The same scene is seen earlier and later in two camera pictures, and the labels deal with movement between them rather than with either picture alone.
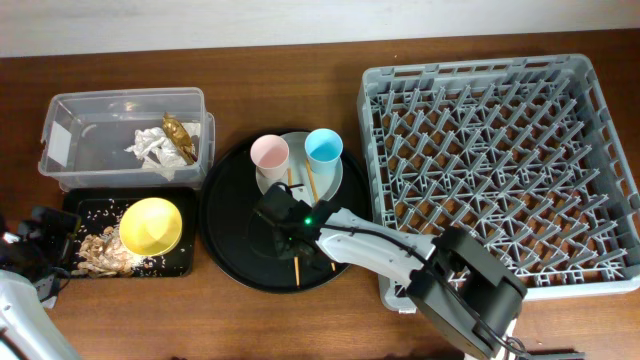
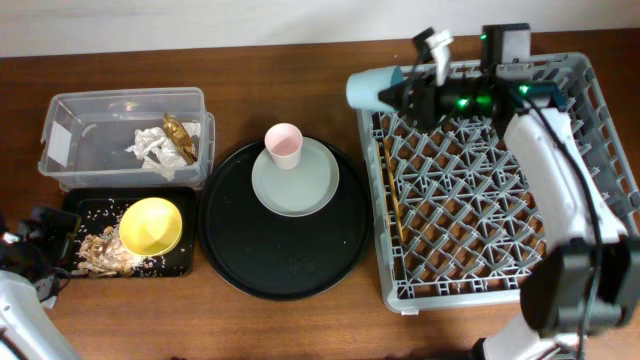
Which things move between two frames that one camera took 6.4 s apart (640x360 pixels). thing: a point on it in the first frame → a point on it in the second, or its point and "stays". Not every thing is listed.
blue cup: (323, 148) → (363, 88)
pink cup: (270, 155) → (284, 141)
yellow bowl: (151, 226) stays
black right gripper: (281, 240) → (425, 107)
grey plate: (305, 184) stays
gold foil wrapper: (180, 137) stays
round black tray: (243, 243) stays
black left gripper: (55, 226) stays
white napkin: (157, 153) stays
